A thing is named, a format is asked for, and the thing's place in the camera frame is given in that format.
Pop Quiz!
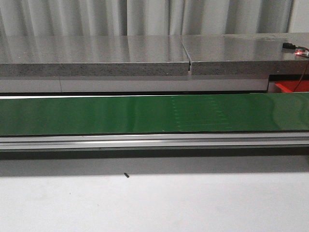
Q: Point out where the grey stone counter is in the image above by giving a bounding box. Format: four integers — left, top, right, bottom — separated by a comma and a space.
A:
0, 33, 309, 95

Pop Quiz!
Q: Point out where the green conveyor belt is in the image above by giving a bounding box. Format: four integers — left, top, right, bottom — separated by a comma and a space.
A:
0, 92, 309, 151

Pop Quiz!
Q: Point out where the red plastic tray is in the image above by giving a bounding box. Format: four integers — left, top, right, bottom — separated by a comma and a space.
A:
275, 80, 309, 93

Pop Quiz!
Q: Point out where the small sensor circuit board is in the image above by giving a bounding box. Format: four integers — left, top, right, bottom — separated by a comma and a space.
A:
282, 43, 309, 58

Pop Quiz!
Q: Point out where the white curtain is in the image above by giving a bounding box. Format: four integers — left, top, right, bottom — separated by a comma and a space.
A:
0, 0, 309, 37

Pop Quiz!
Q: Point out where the red black sensor wire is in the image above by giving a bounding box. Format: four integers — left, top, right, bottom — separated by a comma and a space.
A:
293, 63, 309, 92

